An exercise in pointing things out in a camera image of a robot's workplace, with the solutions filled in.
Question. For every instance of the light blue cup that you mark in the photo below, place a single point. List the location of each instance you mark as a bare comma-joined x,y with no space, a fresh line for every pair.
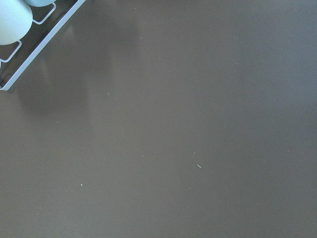
39,3
15,20

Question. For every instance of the white wire dish rack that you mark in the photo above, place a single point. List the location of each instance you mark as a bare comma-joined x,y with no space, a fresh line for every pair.
47,21

